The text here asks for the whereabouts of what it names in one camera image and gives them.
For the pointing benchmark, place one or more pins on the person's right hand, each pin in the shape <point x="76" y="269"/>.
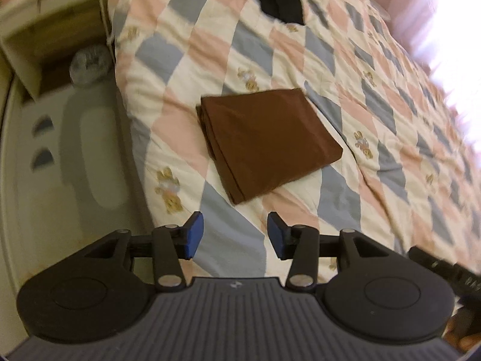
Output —
<point x="462" y="332"/>

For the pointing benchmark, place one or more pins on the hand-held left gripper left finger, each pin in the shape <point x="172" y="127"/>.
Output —
<point x="194" y="235"/>

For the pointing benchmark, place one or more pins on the pink curtain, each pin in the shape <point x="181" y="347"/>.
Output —
<point x="398" y="3"/>

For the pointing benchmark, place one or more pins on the trash bin with plastic bag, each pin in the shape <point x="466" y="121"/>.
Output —
<point x="90" y="64"/>

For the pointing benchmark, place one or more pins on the white patterned floor mat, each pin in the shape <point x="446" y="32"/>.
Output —
<point x="94" y="150"/>

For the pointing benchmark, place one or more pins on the brown garment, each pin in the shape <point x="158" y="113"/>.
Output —
<point x="268" y="143"/>

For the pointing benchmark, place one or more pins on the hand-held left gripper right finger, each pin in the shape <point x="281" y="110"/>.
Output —
<point x="277" y="235"/>

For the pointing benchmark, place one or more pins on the cream vanity dresser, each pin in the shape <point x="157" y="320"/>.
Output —
<point x="41" y="34"/>

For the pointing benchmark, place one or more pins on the checkered bear print quilt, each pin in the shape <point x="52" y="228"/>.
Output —
<point x="338" y="64"/>

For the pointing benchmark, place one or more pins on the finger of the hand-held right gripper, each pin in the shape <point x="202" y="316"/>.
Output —
<point x="428" y="257"/>

